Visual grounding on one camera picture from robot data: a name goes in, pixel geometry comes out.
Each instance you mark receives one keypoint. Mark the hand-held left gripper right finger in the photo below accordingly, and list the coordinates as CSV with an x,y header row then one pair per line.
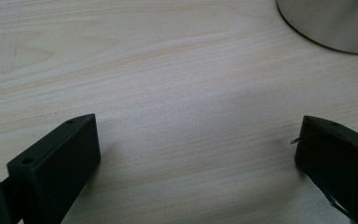
x,y
338,161

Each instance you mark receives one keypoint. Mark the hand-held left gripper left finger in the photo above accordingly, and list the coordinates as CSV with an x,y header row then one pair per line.
x,y
52,168

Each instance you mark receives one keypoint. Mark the round silver metal container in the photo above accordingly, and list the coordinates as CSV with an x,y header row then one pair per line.
x,y
335,21

